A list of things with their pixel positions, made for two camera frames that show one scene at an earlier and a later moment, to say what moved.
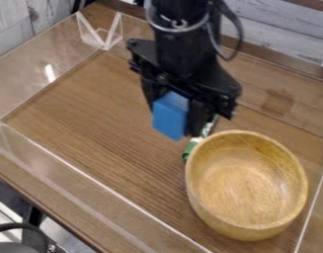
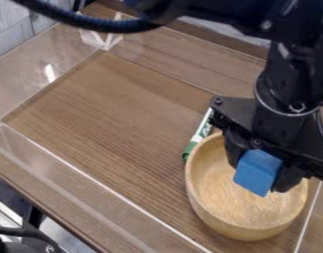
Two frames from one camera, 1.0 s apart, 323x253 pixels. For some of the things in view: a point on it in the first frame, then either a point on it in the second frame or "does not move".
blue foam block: (170, 115) → (257, 171)
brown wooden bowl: (246, 185) does not move
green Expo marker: (197, 139) does not move
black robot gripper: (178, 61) → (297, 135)
